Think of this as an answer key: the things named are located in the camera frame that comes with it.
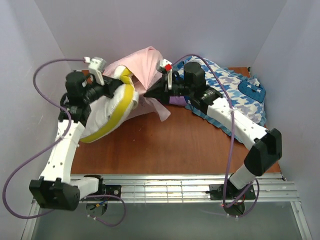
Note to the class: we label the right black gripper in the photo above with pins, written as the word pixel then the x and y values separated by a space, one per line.
pixel 165 88

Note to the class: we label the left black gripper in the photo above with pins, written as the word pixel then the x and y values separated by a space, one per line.
pixel 113 85

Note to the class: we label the white pillow yellow edge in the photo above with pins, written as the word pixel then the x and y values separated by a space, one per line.
pixel 107 114

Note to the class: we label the pink pillowcase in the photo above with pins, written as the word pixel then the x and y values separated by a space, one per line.
pixel 142 65

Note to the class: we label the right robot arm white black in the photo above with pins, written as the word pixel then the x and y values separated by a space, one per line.
pixel 265 146

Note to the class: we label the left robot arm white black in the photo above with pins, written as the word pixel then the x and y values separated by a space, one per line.
pixel 54 189

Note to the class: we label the blue white houndstooth pillow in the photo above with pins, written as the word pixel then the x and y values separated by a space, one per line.
pixel 246 93

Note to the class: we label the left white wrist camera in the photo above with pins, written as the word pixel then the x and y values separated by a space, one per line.
pixel 96 67

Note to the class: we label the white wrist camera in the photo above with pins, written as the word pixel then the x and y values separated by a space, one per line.
pixel 165 67
pixel 96 67

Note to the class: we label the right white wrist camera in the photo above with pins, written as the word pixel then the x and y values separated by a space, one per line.
pixel 165 67

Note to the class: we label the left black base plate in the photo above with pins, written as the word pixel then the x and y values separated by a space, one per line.
pixel 113 191

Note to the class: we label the aluminium front rail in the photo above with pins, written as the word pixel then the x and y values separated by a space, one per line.
pixel 173 188

